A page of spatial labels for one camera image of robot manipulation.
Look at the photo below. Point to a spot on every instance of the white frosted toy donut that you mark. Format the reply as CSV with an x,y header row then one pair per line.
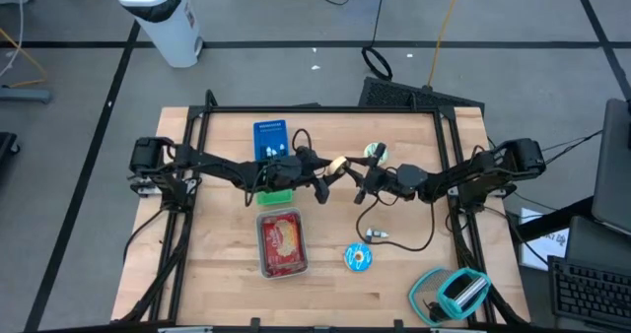
x,y
370,151

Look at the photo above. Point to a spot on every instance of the black metal table frame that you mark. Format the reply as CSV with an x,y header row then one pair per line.
x,y
320,110

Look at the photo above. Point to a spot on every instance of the white paper sheet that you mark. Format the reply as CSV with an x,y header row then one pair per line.
x,y
542,246

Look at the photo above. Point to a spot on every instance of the grey blue stand foot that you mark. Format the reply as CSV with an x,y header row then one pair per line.
x,y
24,95

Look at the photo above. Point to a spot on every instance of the blue frosted toy donut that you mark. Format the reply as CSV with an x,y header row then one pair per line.
x,y
358,257

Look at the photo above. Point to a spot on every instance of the teal frame metal roller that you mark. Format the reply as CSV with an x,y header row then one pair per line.
x,y
473,291

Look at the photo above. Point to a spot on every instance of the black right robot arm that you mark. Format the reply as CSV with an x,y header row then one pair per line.
x,y
468,175

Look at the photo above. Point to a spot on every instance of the black slanted bar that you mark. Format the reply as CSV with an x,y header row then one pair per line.
x,y
552,220

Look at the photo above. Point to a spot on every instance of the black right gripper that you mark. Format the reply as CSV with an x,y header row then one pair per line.
x,y
384,180

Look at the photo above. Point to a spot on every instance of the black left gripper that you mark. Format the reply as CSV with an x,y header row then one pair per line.
x,y
291,170

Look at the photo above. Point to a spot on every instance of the blue plastic bin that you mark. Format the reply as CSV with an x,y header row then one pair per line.
x,y
271,133

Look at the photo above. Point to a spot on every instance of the black chair base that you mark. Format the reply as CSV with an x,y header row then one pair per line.
x,y
7,146

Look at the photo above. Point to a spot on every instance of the black keyboard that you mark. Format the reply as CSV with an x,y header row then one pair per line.
x,y
591,293

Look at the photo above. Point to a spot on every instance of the white flat bar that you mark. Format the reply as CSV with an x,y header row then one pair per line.
x,y
458,330
185,330

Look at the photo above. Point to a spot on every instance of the green plastic bin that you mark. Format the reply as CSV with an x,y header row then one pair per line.
x,y
276,198

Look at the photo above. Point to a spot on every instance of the large red snack packet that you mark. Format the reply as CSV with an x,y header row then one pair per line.
x,y
281,239

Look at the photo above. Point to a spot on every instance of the black table clamp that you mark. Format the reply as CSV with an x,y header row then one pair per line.
x,y
398,325
255,323

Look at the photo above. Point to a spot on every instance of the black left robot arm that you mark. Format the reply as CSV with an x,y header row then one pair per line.
x,y
217,163

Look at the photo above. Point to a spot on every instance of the white trash bin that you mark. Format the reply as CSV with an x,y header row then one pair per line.
x,y
162,22

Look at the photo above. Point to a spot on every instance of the black perforated panel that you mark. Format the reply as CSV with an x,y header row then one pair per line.
x,y
394,94

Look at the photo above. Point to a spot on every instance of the dark grey flat device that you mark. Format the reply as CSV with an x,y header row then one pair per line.
x,y
601,246

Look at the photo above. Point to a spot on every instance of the teal oval mesh sieve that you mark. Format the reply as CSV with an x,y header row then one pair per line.
x,y
419,293

